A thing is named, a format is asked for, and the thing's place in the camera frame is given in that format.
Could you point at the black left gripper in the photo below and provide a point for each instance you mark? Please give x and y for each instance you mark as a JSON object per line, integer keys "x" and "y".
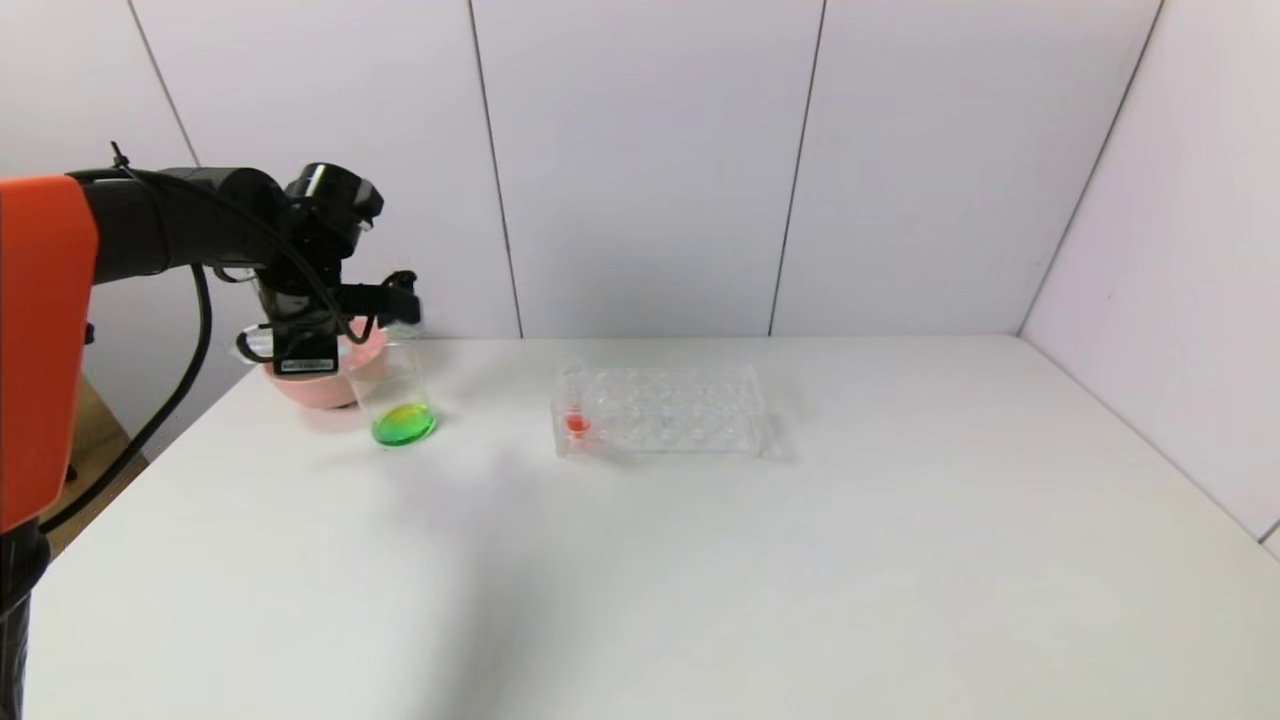
{"x": 307, "y": 354}

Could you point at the black and orange left arm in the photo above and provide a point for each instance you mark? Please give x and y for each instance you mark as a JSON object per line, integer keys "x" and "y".
{"x": 160, "y": 225}

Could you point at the clear glass beaker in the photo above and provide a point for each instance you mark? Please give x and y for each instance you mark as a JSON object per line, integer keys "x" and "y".
{"x": 405, "y": 425}

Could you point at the red pigment test tube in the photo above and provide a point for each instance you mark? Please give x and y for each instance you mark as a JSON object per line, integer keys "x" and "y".
{"x": 576, "y": 425}

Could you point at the clear plastic test tube rack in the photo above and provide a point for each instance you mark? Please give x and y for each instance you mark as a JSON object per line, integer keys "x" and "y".
{"x": 650, "y": 425}

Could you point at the pink bowl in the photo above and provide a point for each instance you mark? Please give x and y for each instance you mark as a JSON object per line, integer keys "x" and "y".
{"x": 340, "y": 390}

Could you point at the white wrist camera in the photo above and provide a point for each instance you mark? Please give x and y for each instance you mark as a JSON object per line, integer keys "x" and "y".
{"x": 405, "y": 305}

